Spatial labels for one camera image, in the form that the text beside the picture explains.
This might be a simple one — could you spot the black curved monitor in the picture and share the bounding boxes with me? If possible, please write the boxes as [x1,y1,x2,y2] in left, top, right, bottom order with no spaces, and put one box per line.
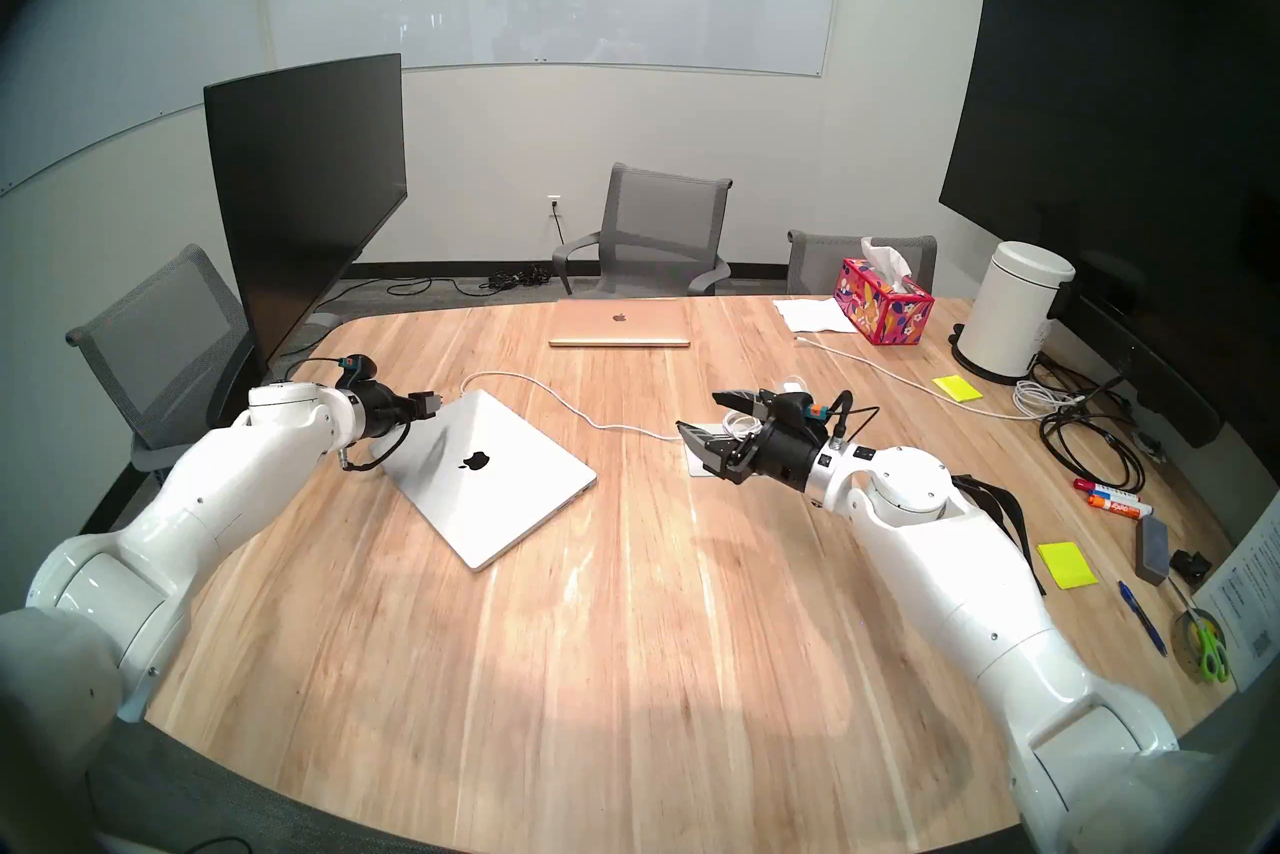
[203,54,409,378]

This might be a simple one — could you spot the black floor cable bundle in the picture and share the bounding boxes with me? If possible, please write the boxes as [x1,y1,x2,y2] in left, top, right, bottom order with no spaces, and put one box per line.
[350,265,553,298]

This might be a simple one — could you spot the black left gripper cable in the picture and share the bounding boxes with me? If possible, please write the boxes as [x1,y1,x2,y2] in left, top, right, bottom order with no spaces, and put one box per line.
[283,356,413,475]

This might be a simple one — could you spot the yellow sticky note pad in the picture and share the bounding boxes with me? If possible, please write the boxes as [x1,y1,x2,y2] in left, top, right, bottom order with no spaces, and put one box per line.
[1037,542,1098,590]

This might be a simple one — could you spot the silver MacBook laptop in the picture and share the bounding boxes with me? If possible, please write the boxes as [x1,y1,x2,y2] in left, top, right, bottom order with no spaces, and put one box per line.
[372,389,599,573]

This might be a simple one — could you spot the grey mesh office chair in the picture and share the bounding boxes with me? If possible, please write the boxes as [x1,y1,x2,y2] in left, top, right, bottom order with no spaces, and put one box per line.
[65,244,271,483]
[552,163,734,300]
[786,230,939,298]

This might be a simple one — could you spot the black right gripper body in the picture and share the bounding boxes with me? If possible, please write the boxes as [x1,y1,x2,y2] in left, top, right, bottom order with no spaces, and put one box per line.
[733,417,836,495]

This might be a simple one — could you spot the long white coiled cable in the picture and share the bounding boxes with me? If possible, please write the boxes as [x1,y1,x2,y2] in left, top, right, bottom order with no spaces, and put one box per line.
[796,337,1086,421]

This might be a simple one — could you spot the green handled scissors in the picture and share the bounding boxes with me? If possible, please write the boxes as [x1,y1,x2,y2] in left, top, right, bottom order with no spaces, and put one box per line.
[1170,577,1231,685]

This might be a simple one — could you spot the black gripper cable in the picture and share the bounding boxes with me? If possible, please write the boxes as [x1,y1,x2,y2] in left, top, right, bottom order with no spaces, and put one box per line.
[833,391,882,451]
[283,356,413,475]

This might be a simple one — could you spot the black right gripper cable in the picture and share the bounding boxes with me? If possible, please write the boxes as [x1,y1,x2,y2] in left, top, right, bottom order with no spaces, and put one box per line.
[833,391,882,451]

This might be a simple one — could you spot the floral red tissue box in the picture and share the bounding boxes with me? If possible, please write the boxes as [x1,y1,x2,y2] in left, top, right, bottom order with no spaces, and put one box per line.
[833,238,936,348]

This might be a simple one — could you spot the black video bar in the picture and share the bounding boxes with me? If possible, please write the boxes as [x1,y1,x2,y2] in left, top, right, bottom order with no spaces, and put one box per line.
[1050,282,1223,448]

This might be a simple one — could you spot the white cylindrical bin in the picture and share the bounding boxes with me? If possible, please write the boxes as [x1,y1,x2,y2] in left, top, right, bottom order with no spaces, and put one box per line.
[950,241,1077,386]

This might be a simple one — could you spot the white charging cable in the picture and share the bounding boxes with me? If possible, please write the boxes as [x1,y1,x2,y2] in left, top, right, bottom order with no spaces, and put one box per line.
[460,371,761,443]

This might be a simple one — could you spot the white printed paper sheet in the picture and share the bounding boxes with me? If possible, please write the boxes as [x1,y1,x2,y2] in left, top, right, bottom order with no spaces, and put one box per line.
[1190,492,1280,693]

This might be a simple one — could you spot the white paper napkin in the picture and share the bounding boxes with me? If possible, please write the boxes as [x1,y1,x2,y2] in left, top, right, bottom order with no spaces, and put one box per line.
[772,298,861,335]

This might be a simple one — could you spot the large black wall TV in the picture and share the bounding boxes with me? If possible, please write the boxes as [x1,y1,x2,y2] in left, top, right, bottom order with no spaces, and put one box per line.
[938,0,1280,343]

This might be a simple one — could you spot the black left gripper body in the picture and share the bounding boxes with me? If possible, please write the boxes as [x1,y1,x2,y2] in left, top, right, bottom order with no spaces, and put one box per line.
[355,382,416,443]

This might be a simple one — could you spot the gold MacBook laptop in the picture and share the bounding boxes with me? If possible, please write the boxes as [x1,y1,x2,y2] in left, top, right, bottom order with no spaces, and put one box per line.
[548,299,692,350]

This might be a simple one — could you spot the blue pen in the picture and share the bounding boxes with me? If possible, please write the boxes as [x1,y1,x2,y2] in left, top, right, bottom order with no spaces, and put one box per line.
[1118,580,1169,658]

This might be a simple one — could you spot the black looped cable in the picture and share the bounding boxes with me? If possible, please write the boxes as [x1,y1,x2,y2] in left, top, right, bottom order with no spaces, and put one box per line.
[1038,367,1151,493]

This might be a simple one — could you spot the black strap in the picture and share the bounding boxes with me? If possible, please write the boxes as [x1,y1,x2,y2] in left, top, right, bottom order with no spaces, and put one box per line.
[950,474,1047,598]

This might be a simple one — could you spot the grey whiteboard eraser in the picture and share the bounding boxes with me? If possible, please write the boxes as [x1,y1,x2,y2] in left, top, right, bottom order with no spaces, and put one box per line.
[1134,517,1173,586]

